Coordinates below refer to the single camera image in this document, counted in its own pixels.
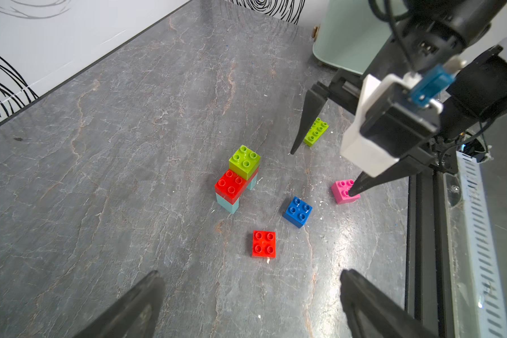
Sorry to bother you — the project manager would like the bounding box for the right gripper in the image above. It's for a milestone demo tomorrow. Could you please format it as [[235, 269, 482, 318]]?
[[290, 70, 435, 197]]

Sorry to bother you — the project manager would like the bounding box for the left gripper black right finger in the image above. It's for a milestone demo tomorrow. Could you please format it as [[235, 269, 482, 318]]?
[[340, 269, 435, 337]]

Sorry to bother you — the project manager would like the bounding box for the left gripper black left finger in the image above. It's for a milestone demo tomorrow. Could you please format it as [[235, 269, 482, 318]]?
[[75, 270, 165, 337]]

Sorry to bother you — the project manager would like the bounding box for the long green lego brick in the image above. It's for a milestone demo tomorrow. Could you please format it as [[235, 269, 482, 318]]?
[[304, 118, 329, 147]]

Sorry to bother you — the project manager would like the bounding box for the pink lego brick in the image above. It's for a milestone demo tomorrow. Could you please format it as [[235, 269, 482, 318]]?
[[331, 180, 360, 204]]

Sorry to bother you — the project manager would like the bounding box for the blue lego brick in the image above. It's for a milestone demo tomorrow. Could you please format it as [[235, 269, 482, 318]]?
[[283, 197, 313, 228]]

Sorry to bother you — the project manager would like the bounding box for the small green lego brick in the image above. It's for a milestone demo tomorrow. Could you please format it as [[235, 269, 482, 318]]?
[[229, 145, 261, 180]]

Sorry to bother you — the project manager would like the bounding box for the cyan lego brick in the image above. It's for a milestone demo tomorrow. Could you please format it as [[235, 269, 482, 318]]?
[[247, 171, 258, 190], [215, 194, 239, 214]]

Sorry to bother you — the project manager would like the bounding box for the small red lego brick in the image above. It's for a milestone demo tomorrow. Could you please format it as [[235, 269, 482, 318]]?
[[251, 230, 277, 259]]

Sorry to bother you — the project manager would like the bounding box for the long red lego brick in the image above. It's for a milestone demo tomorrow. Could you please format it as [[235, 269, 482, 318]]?
[[215, 168, 259, 204]]

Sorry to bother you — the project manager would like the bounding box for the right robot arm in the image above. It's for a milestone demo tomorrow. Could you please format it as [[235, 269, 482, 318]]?
[[293, 1, 507, 196]]

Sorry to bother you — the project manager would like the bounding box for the mint green toaster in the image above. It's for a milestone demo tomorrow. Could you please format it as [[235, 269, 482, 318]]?
[[313, 0, 391, 75]]

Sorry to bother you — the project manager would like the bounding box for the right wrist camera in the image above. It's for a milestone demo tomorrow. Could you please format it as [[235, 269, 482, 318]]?
[[340, 65, 456, 177]]

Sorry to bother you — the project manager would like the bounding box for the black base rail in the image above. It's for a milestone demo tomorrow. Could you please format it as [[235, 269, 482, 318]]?
[[405, 169, 456, 337]]

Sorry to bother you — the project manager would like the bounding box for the white slotted cable duct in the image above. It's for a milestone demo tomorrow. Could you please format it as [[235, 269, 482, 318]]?
[[457, 152, 507, 337]]

